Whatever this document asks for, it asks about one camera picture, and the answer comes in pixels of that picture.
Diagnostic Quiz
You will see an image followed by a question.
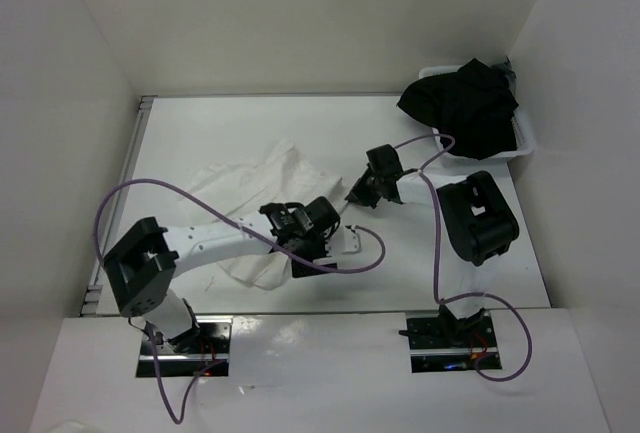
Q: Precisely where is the black skirt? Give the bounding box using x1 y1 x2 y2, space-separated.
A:
397 59 519 160

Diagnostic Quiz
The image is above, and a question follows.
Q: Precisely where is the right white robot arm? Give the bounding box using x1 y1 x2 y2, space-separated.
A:
345 144 520 346

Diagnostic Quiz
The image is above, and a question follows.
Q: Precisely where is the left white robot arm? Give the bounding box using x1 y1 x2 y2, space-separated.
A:
103 197 340 353

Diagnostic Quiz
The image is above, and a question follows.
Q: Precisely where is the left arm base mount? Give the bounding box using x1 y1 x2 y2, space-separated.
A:
154 315 232 378

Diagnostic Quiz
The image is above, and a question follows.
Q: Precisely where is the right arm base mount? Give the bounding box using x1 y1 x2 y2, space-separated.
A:
398 306 502 373

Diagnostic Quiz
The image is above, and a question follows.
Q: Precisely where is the white plastic basket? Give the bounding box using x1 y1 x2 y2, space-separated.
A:
418 65 536 163

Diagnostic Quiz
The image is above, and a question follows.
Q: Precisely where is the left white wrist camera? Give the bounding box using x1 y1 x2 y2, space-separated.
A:
326 226 362 257

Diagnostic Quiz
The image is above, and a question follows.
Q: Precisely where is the white skirt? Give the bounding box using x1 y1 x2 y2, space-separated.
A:
187 140 347 291

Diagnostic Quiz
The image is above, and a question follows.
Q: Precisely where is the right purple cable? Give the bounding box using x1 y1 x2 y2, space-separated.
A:
394 133 533 384

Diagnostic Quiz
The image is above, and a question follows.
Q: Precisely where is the grey garment in basket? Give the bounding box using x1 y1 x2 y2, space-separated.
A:
492 56 517 93

